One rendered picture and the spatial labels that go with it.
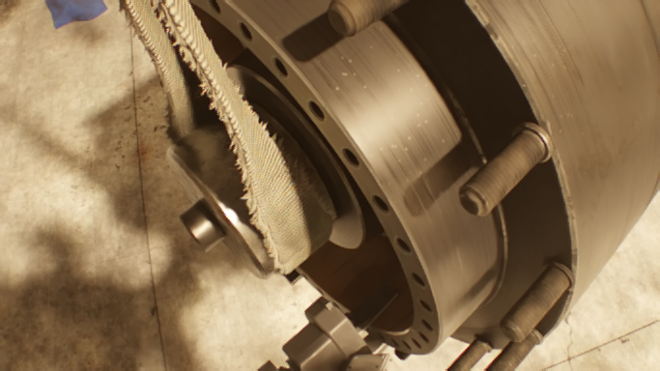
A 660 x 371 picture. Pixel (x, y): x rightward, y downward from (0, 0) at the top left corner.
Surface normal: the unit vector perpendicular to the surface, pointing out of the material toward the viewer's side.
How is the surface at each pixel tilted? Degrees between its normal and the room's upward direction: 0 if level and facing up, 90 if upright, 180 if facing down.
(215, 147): 9
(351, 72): 23
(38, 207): 0
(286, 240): 81
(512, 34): 31
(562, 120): 42
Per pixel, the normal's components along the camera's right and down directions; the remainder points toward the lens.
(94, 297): 0.00, -0.47
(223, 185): 0.19, -0.26
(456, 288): 0.61, 0.39
